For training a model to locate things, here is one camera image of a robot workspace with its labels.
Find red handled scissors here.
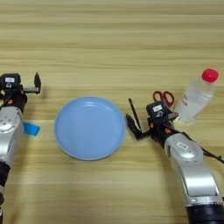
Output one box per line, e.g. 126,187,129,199
152,90,176,109

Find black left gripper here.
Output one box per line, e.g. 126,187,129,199
0,72,42,114

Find right gripper labelled black box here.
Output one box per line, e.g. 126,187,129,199
145,101,173,120

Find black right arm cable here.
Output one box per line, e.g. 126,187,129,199
168,122,224,165

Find left gripper labelled black box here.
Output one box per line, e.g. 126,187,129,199
0,73,22,92

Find light blue round plate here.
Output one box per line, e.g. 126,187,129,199
53,95,127,161

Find clear bottle red cap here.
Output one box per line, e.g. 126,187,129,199
173,67,220,125

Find blue rectangular eraser block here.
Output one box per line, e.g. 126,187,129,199
22,121,41,137

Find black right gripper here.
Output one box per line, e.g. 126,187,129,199
124,111,180,149

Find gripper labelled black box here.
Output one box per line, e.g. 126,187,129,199
0,73,22,92
145,101,173,120

